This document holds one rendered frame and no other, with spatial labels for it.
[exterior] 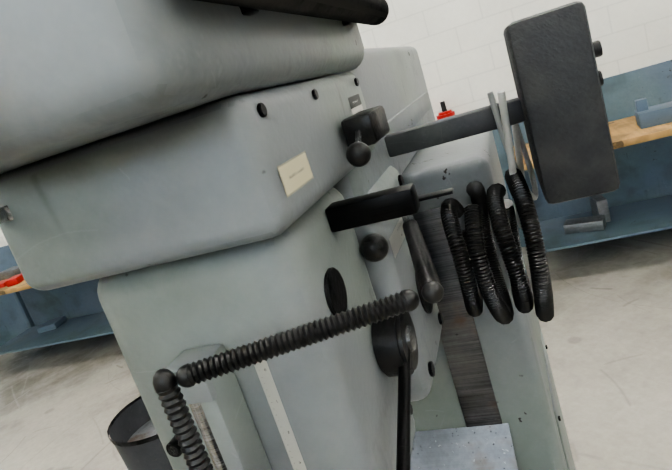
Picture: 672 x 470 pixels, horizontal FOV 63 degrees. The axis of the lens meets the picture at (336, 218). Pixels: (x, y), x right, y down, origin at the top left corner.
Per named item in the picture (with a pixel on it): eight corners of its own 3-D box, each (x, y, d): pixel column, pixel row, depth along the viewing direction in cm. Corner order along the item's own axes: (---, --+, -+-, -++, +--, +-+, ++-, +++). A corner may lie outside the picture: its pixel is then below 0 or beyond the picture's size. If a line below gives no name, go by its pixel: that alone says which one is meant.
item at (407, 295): (178, 395, 32) (170, 374, 32) (182, 384, 34) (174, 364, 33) (449, 302, 33) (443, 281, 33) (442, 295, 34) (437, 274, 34)
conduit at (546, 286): (569, 348, 65) (530, 183, 60) (436, 365, 70) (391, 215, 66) (553, 285, 82) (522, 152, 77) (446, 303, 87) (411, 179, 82)
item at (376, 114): (371, 165, 46) (357, 119, 46) (328, 177, 48) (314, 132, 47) (395, 141, 58) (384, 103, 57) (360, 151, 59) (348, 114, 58)
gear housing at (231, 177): (291, 238, 36) (240, 90, 34) (23, 300, 44) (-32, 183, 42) (383, 148, 67) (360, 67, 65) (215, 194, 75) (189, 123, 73)
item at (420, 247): (448, 303, 33) (442, 282, 33) (425, 309, 33) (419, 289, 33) (419, 228, 50) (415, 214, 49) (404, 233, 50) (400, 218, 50)
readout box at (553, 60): (634, 189, 60) (596, -6, 55) (547, 207, 63) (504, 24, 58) (600, 154, 78) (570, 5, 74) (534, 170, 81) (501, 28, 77)
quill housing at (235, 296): (403, 574, 47) (284, 228, 40) (200, 574, 54) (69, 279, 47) (427, 429, 64) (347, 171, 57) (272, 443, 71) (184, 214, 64)
